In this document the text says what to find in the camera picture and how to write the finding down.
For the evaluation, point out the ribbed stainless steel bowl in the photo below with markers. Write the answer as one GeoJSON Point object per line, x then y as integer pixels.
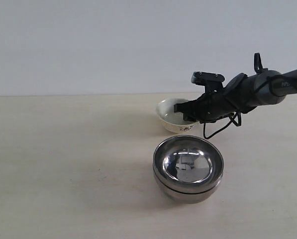
{"type": "Point", "coordinates": [188, 164]}

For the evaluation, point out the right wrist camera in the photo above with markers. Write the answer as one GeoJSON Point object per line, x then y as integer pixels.
{"type": "Point", "coordinates": [212, 82]}

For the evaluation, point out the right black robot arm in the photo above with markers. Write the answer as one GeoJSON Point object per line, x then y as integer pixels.
{"type": "Point", "coordinates": [241, 95]}

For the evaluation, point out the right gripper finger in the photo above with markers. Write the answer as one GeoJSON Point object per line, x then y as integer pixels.
{"type": "Point", "coordinates": [188, 107]}
{"type": "Point", "coordinates": [191, 117]}

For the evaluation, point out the cream ceramic floral bowl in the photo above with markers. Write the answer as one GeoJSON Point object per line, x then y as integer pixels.
{"type": "Point", "coordinates": [170, 120]}

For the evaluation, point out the smooth stainless steel bowl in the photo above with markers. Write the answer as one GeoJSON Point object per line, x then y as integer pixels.
{"type": "Point", "coordinates": [186, 198]}

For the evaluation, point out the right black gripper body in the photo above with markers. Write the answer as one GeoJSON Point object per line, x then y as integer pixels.
{"type": "Point", "coordinates": [215, 106]}

